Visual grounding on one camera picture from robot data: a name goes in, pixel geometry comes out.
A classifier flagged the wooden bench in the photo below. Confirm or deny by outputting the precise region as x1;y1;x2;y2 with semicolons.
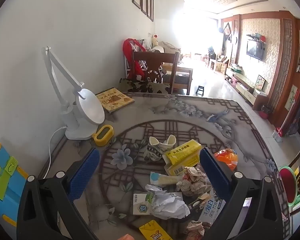
162;62;193;94

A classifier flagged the yellow picture book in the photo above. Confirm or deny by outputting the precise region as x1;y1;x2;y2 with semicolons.
95;87;135;113

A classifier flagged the orange plastic bag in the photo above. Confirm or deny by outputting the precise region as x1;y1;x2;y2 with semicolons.
213;148;238;172

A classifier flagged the yellow medicine box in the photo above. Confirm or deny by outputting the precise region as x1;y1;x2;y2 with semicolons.
162;140;203;177

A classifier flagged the blue yellow snack packet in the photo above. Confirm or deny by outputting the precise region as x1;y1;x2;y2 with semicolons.
149;171;188;187

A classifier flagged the white milk carton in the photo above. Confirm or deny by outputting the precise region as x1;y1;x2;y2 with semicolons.
132;192;157;216

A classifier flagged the colourful framed picture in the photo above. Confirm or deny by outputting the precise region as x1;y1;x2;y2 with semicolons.
254;75;267;92

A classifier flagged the white desk lamp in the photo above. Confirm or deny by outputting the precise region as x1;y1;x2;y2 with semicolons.
41;46;105;140

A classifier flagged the yellow plastic holder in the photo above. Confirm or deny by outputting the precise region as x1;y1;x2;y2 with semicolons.
92;125;115;146

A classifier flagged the floral chair cushion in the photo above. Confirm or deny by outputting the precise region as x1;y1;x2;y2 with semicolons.
117;78;170;94

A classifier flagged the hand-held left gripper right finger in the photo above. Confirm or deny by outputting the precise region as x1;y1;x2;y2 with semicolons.
199;147;283;240

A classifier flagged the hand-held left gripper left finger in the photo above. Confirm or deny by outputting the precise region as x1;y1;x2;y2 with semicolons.
16;149;100;240

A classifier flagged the white red floor mop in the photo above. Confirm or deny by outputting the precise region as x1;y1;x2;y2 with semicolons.
272;100;297;143

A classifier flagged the red bag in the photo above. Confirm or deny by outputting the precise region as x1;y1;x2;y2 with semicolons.
122;38;145;79

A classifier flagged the low television cabinet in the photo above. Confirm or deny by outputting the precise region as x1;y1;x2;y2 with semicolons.
225;67;268;105

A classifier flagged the wall television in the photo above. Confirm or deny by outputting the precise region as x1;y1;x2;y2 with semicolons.
246;40;263;61

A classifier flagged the dark wooden chair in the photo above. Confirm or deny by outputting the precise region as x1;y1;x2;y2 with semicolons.
125;50;180;85

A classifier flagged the red bin with green rim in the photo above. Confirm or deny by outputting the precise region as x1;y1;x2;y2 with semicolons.
277;164;299;205

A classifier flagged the white paper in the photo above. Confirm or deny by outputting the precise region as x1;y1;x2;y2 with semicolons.
145;184;192;219

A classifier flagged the crushed patterned paper cup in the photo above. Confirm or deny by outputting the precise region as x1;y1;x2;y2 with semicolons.
144;135;177;163

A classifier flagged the yellow tea carton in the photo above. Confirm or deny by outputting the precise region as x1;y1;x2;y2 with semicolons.
139;220;173;240

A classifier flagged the brown paper wad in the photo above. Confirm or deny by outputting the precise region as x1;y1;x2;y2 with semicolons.
176;166;212;197

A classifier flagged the white lamp cable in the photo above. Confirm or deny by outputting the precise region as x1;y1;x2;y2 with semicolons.
41;126;67;179

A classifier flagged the blue green plastic board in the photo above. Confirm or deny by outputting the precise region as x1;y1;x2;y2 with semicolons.
0;141;29;227

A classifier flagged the red floor basket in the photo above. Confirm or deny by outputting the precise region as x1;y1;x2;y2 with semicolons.
259;105;272;119

